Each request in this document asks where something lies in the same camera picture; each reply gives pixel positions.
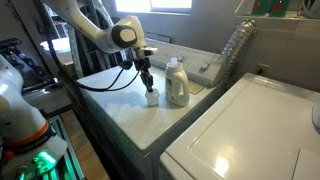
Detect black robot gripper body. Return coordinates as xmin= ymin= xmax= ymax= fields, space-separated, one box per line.
xmin=134 ymin=58 xmax=151 ymax=73

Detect white bottle cap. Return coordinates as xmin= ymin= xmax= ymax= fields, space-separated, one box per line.
xmin=145 ymin=89 xmax=159 ymax=106

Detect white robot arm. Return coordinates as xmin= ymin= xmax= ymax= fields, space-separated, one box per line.
xmin=0 ymin=0 xmax=158 ymax=180

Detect white detergent bottle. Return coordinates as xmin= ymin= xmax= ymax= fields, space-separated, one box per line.
xmin=165 ymin=58 xmax=190 ymax=106

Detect grey dryer machine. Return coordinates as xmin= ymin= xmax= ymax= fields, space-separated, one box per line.
xmin=79 ymin=39 xmax=226 ymax=180

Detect white washing machine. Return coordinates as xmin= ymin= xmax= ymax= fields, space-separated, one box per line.
xmin=159 ymin=73 xmax=320 ymax=180

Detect green boxes on shelf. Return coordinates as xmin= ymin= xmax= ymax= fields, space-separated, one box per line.
xmin=251 ymin=0 xmax=290 ymax=17

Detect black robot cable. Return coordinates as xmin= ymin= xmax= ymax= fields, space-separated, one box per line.
xmin=39 ymin=19 xmax=144 ymax=93

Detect silver flexible vent hose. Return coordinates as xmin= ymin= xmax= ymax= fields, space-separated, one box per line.
xmin=221 ymin=18 xmax=258 ymax=89

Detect wall power outlet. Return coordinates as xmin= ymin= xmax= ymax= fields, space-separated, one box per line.
xmin=256 ymin=63 xmax=270 ymax=76

